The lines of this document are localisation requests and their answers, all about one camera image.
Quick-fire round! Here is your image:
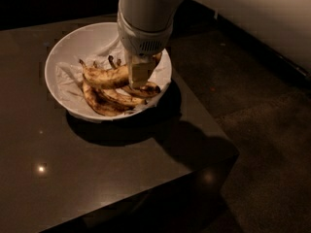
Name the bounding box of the dark grey table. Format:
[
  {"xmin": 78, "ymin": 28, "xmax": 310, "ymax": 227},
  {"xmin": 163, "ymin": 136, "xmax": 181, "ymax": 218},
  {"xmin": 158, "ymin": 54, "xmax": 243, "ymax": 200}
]
[{"xmin": 0, "ymin": 20, "xmax": 238, "ymax": 233}]

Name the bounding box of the lower front brown banana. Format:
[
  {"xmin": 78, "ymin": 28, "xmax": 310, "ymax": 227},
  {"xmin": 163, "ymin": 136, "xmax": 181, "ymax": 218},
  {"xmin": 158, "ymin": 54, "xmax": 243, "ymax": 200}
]
[{"xmin": 82, "ymin": 82, "xmax": 129, "ymax": 117}]

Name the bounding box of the short dark spotted banana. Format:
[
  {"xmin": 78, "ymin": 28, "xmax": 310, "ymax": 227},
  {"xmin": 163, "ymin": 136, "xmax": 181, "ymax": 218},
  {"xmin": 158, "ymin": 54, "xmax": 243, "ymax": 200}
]
[{"xmin": 122, "ymin": 82, "xmax": 161, "ymax": 98}]

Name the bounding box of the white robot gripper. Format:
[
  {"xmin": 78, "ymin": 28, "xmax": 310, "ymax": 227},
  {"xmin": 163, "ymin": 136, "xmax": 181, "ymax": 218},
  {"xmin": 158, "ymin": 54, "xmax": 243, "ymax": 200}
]
[{"xmin": 117, "ymin": 1, "xmax": 174, "ymax": 88}]

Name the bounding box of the white round bowl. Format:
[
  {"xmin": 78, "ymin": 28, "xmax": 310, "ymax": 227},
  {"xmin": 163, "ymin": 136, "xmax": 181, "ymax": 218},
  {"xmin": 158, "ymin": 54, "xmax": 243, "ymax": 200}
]
[{"xmin": 44, "ymin": 21, "xmax": 173, "ymax": 122}]

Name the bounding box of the middle spotted banana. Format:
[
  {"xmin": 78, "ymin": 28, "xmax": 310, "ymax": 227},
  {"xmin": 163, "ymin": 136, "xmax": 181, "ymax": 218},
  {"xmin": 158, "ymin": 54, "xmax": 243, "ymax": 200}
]
[{"xmin": 97, "ymin": 89, "xmax": 146, "ymax": 107}]

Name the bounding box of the spotted yellow banana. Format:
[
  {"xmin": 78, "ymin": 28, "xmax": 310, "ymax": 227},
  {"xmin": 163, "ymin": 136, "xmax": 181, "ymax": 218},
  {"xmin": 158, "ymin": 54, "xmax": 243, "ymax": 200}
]
[{"xmin": 79, "ymin": 59, "xmax": 130, "ymax": 89}]

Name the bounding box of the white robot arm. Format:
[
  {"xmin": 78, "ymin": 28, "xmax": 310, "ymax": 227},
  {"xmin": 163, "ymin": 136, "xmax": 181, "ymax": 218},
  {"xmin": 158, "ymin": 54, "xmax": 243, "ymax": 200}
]
[{"xmin": 118, "ymin": 0, "xmax": 311, "ymax": 87}]

